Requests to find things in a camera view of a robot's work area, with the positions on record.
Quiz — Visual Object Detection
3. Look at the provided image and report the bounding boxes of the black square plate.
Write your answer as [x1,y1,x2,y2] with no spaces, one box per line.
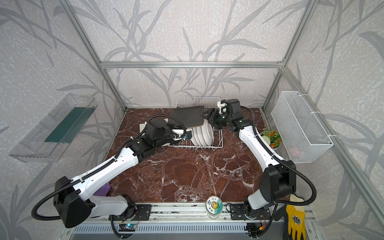
[171,106,205,128]

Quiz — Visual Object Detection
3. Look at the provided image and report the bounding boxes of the round white plate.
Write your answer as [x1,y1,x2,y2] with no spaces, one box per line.
[202,119,214,146]
[191,128,200,147]
[199,127,208,146]
[194,127,205,146]

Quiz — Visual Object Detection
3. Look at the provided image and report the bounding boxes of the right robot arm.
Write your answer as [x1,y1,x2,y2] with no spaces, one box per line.
[202,99,317,219]

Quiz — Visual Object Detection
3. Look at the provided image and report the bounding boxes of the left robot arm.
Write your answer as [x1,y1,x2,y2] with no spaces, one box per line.
[31,114,192,228]

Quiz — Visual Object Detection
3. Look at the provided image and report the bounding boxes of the potted artificial plant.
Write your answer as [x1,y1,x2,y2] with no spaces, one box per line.
[261,126,283,149]

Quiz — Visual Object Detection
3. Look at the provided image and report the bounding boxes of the green sponge mat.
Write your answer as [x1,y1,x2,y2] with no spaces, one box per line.
[44,105,97,144]

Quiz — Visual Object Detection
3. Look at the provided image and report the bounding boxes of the left circuit board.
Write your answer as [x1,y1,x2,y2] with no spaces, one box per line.
[119,222,139,233]

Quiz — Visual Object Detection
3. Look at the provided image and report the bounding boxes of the right circuit board wiring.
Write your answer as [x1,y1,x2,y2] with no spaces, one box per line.
[244,221,268,238]

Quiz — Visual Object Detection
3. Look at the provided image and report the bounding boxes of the yellow work glove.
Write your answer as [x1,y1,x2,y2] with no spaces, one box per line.
[286,205,307,240]

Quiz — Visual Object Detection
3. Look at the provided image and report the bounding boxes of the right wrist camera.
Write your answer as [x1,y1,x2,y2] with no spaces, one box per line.
[217,100,227,115]

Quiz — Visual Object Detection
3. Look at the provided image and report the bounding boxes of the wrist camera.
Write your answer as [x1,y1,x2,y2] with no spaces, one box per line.
[172,129,192,141]
[217,100,227,115]

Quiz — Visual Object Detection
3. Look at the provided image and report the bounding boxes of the white wire dish rack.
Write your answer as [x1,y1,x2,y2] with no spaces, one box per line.
[170,96,224,149]

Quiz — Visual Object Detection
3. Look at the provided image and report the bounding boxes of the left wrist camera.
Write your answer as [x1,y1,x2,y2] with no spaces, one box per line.
[172,129,192,141]

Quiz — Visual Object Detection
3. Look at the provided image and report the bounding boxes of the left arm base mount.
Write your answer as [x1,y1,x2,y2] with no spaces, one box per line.
[109,204,152,222]

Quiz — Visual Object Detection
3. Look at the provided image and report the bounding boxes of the white mesh wall basket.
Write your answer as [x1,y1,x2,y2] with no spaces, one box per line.
[271,91,334,164]

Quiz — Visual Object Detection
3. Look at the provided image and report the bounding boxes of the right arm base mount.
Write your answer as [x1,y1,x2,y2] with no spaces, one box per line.
[226,203,271,221]

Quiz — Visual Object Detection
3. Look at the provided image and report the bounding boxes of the clear plastic wall shelf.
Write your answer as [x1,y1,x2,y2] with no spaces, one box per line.
[9,94,98,163]

